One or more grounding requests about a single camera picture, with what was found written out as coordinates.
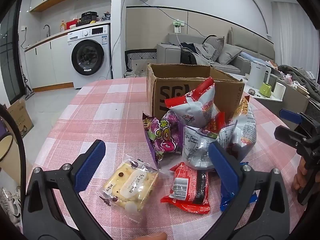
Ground grey sofa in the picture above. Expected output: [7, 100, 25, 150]
[156, 27, 274, 74]

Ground green cup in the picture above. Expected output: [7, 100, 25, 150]
[259, 82, 272, 98]

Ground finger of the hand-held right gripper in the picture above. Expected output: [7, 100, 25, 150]
[274, 126, 313, 155]
[279, 109, 320, 130]

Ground marble coffee table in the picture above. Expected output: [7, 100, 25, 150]
[210, 66, 310, 118]

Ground beige round container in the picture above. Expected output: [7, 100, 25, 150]
[0, 135, 33, 188]

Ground silver noodle snack bag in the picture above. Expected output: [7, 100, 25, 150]
[217, 96, 257, 160]

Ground grey sofa pillow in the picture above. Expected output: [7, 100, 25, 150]
[216, 44, 242, 65]
[204, 36, 225, 60]

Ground person's left hand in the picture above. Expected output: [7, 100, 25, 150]
[139, 231, 167, 240]

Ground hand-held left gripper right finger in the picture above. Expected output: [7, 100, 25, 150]
[208, 141, 298, 240]

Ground black pressure cooker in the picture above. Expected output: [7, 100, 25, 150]
[80, 11, 98, 24]

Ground person's right hand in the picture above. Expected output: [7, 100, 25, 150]
[292, 156, 308, 193]

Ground purple candy bag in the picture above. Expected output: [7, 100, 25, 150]
[142, 112, 184, 169]

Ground small red snack packet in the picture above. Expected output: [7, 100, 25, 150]
[202, 112, 225, 133]

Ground red silver chip bag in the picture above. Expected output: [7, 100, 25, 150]
[182, 125, 238, 168]

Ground pile of clothes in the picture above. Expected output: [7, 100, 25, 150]
[180, 41, 215, 65]

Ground clear yellow cake packet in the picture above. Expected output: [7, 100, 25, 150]
[96, 154, 159, 222]

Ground printed floor cardboard box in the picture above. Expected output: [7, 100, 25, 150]
[6, 99, 34, 138]

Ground black cable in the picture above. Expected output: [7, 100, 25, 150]
[0, 105, 28, 180]

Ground white power strip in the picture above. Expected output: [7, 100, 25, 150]
[172, 19, 185, 34]

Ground red grey chip bag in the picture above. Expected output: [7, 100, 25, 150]
[164, 77, 220, 130]

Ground white kitchen counter cabinets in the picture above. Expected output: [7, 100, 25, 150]
[24, 29, 75, 92]

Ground brown cardboard box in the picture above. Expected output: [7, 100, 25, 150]
[146, 64, 245, 123]

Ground purple white snack packet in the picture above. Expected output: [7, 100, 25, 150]
[161, 111, 182, 125]

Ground white washing machine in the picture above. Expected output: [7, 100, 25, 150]
[67, 24, 112, 89]

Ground white cup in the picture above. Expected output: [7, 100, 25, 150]
[272, 82, 286, 98]

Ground grey jacket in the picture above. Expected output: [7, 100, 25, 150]
[277, 65, 320, 98]

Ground dark glass balcony door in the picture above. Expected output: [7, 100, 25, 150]
[0, 1, 22, 105]

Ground white sneakers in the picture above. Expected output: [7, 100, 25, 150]
[0, 186, 23, 228]

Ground red barcode snack packet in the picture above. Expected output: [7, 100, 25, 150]
[160, 162, 210, 214]

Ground blue cookie packet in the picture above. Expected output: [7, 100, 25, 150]
[220, 162, 258, 212]

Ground white crumpled plastic bag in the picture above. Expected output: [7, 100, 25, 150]
[125, 70, 148, 78]

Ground white electric kettle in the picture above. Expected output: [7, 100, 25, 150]
[247, 61, 272, 88]

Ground pink checked tablecloth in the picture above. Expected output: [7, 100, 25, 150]
[25, 76, 313, 240]

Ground black white patterned basket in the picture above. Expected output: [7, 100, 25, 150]
[124, 49, 158, 72]

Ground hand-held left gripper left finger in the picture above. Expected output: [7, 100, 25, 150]
[22, 140, 110, 240]

